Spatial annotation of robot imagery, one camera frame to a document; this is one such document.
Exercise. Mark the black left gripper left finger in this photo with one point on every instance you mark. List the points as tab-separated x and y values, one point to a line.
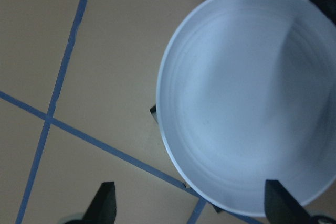
102	208

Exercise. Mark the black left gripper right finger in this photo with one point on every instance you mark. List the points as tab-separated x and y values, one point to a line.
280	206

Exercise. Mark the blue plate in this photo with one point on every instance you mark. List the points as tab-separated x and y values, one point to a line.
246	98

